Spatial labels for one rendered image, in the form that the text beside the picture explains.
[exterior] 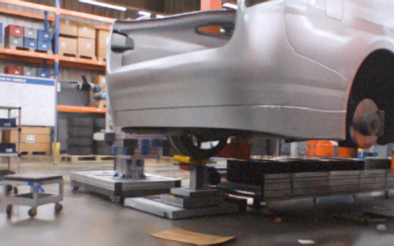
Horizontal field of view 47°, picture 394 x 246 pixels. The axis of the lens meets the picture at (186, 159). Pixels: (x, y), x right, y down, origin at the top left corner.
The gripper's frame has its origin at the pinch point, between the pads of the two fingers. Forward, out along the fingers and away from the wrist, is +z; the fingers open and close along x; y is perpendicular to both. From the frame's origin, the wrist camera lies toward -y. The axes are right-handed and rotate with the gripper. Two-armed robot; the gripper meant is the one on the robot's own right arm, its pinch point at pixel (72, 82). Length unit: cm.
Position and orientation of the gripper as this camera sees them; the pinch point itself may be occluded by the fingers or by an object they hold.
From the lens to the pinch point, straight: 476.7
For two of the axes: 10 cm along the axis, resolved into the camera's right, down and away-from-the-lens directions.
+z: -6.4, 0.2, -7.6
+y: -1.4, 9.8, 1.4
